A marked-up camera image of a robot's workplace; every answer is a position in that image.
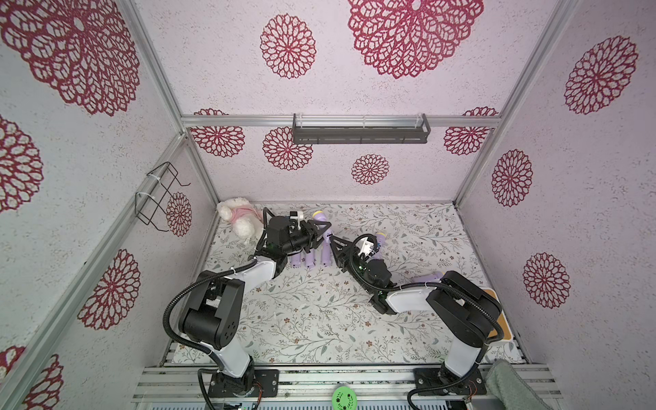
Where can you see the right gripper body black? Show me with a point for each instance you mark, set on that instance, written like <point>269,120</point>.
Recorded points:
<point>346,254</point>

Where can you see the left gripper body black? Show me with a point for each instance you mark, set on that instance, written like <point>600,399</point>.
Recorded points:
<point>296,239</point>

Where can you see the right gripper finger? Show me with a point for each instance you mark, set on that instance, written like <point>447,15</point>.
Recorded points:
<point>341,243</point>
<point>341,257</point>

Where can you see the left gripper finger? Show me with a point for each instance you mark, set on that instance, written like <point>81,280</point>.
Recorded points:
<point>311,228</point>
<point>310,244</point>

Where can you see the purple flashlight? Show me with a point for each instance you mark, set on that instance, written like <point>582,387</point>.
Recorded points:
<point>296,260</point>
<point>322,221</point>
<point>326,255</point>
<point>309,260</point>
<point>381,240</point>

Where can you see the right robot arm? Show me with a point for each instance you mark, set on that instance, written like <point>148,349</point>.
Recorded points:
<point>469,312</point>

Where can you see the purple flashlight by right arm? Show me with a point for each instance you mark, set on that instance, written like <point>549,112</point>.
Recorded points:
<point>429,278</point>

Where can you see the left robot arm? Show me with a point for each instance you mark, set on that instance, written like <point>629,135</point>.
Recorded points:
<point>205,315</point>

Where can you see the white plush toy pink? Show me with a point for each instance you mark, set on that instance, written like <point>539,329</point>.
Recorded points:
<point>244,218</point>

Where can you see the green round disc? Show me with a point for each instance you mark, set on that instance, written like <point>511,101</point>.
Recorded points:
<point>344,398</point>

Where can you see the green cloth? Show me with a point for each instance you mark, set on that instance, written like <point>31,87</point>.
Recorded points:
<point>503,382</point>

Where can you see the black wall shelf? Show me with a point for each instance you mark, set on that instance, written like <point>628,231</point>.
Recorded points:
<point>417,134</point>

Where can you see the black wire wall rack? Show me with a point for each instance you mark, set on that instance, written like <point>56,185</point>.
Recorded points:
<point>147,204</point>

